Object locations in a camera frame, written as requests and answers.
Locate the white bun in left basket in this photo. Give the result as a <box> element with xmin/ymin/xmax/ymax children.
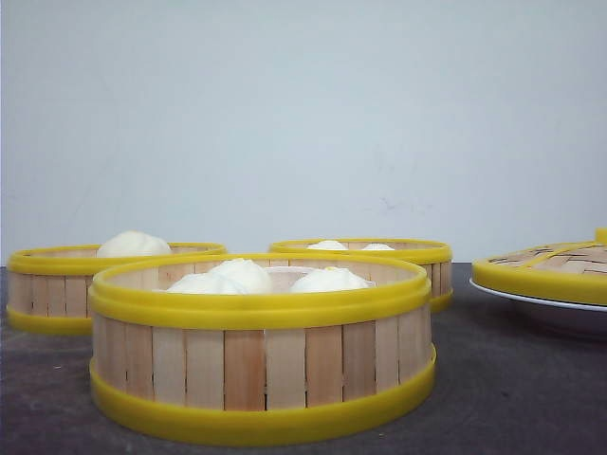
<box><xmin>96</xmin><ymin>230</ymin><xmax>172</xmax><ymax>258</ymax></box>

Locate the bamboo steamer basket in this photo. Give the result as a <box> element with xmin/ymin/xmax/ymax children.
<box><xmin>269</xmin><ymin>238</ymin><xmax>453</xmax><ymax>313</ymax></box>
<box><xmin>6</xmin><ymin>242</ymin><xmax>229</xmax><ymax>337</ymax></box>
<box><xmin>89</xmin><ymin>253</ymin><xmax>436</xmax><ymax>446</ymax></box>

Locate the woven bamboo steamer lid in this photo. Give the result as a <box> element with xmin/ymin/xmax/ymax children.
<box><xmin>471</xmin><ymin>227</ymin><xmax>606</xmax><ymax>307</ymax></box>

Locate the front right white bun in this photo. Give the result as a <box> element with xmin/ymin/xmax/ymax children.
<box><xmin>289</xmin><ymin>267</ymin><xmax>370</xmax><ymax>293</ymax></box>

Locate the back basket left bun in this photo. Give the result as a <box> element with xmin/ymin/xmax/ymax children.
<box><xmin>306</xmin><ymin>240</ymin><xmax>348</xmax><ymax>251</ymax></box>

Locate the white plate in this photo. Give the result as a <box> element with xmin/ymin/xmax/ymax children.
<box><xmin>469</xmin><ymin>279</ymin><xmax>606</xmax><ymax>341</ymax></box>

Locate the back basket right bun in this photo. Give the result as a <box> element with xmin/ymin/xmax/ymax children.
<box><xmin>362</xmin><ymin>243</ymin><xmax>394</xmax><ymax>251</ymax></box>

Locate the front middle white bun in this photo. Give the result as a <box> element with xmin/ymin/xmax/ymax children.
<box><xmin>209</xmin><ymin>258</ymin><xmax>272</xmax><ymax>294</ymax></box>

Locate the front left white bun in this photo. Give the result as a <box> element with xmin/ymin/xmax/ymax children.
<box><xmin>166</xmin><ymin>273</ymin><xmax>246</xmax><ymax>295</ymax></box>

